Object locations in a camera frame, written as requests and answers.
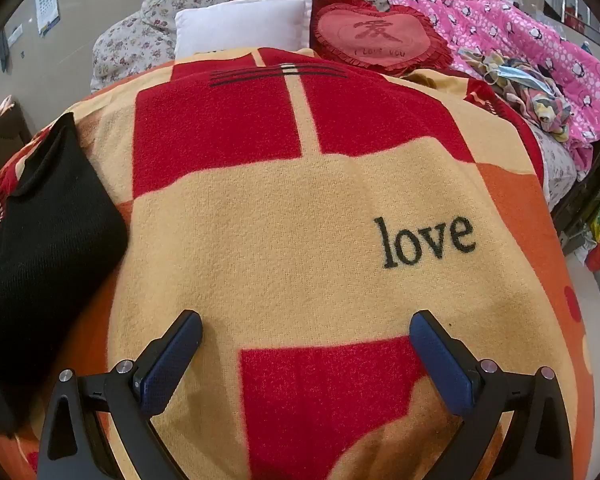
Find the black pants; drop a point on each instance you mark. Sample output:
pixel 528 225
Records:
pixel 45 240

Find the red heart-shaped cushion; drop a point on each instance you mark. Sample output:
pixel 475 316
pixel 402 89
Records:
pixel 380 32

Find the dark cloth hanging on wall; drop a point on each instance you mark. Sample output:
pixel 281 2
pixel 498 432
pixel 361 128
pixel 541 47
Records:
pixel 1 50

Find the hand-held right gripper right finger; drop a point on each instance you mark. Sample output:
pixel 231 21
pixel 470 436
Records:
pixel 440 365

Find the dark wooden table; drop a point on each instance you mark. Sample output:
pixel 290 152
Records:
pixel 5 150

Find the pink printed quilt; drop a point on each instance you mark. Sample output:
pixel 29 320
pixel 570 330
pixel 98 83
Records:
pixel 480 20

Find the white wall switch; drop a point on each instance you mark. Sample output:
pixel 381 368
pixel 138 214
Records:
pixel 15 33

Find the grey floral quilt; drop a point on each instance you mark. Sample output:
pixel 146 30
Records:
pixel 145 35

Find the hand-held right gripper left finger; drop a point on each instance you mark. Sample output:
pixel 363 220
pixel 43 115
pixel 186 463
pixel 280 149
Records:
pixel 172 360

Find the white pillow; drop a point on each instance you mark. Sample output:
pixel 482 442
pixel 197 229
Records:
pixel 245 25

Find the red and yellow printed blanket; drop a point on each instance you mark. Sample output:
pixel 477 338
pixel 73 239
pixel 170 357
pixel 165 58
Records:
pixel 305 240

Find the wall calendar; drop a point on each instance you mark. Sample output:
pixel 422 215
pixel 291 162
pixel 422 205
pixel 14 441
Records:
pixel 47 7

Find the multicoloured patterned cloth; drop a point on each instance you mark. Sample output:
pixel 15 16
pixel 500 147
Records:
pixel 547 110

